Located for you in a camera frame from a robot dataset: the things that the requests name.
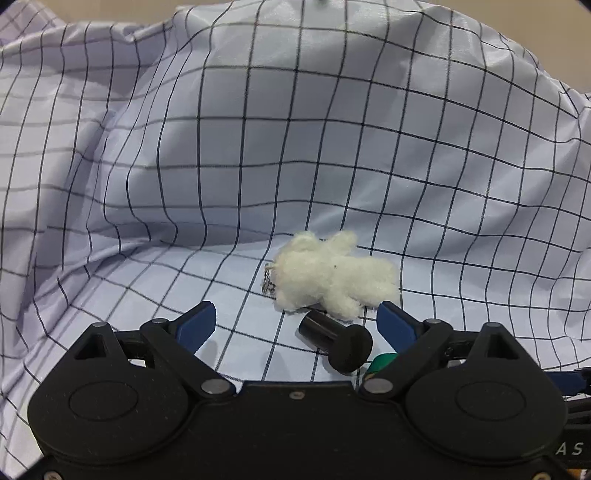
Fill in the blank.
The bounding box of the white checkered bed sheet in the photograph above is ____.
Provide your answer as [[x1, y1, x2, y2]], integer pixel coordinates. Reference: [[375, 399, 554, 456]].
[[0, 0, 591, 467]]

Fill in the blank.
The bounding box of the green tape roll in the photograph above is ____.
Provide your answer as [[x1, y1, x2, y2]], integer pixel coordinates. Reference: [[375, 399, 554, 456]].
[[364, 353, 398, 376]]

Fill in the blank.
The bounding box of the black cylinder object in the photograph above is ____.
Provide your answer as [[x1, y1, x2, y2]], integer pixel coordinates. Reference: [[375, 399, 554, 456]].
[[298, 310, 374, 374]]

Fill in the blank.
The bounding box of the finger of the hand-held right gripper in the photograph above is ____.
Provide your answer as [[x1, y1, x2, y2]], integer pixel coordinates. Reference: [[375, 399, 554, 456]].
[[547, 369, 591, 395]]

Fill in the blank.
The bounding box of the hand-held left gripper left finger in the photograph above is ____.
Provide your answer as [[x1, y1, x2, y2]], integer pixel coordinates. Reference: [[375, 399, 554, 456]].
[[69, 301, 236, 398]]

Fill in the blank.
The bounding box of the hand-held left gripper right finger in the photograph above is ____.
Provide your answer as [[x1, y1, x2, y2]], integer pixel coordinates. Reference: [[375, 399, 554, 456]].
[[360, 300, 541, 398]]

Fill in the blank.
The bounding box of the white plush bunny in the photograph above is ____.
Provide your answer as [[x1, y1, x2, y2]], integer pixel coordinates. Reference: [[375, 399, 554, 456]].
[[262, 230, 400, 321]]

